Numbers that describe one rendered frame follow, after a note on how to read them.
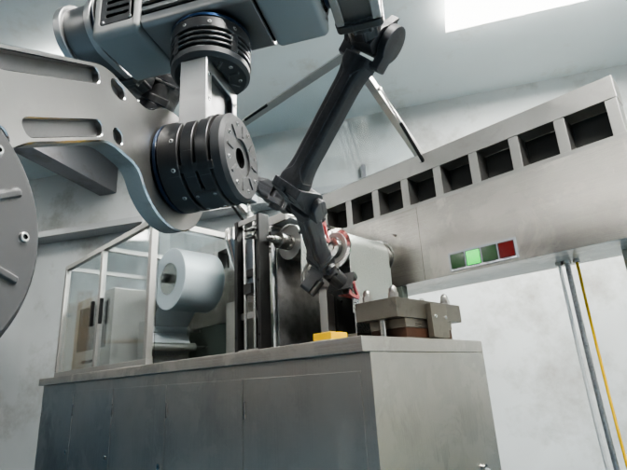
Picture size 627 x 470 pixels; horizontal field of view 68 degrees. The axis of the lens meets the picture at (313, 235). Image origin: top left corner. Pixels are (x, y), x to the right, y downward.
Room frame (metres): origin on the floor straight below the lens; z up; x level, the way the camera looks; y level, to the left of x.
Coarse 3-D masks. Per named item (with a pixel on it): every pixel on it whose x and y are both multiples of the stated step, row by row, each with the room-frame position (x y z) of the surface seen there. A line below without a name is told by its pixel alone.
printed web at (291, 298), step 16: (288, 224) 1.78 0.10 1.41; (352, 240) 1.59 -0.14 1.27; (368, 240) 1.69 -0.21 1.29; (304, 256) 1.75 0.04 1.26; (352, 256) 1.58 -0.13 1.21; (368, 256) 1.65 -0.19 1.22; (384, 256) 1.73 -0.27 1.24; (288, 272) 1.88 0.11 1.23; (288, 288) 1.88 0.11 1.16; (288, 304) 1.88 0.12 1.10; (304, 304) 1.94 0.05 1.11; (288, 320) 1.88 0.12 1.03; (304, 320) 1.94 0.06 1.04; (288, 336) 1.87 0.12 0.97; (304, 336) 1.94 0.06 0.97
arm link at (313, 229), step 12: (312, 204) 1.01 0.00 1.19; (324, 204) 1.02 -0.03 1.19; (300, 216) 1.08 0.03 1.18; (312, 216) 1.05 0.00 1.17; (324, 216) 1.07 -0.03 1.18; (300, 228) 1.16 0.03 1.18; (312, 228) 1.14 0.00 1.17; (312, 240) 1.19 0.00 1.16; (324, 240) 1.25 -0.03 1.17; (312, 252) 1.28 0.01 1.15; (324, 252) 1.31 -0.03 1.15; (312, 264) 1.40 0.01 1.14; (324, 264) 1.36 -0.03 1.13
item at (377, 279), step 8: (352, 264) 1.58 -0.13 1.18; (360, 264) 1.61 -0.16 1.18; (368, 264) 1.64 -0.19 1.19; (360, 272) 1.61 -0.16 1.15; (368, 272) 1.64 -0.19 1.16; (376, 272) 1.68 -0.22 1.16; (384, 272) 1.71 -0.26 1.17; (360, 280) 1.61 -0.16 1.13; (368, 280) 1.64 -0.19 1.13; (376, 280) 1.67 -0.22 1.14; (384, 280) 1.71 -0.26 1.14; (360, 288) 1.60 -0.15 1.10; (368, 288) 1.63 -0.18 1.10; (376, 288) 1.67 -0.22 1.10; (384, 288) 1.71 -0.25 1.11; (360, 296) 1.60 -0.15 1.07; (376, 296) 1.67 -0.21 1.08; (384, 296) 1.70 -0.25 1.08
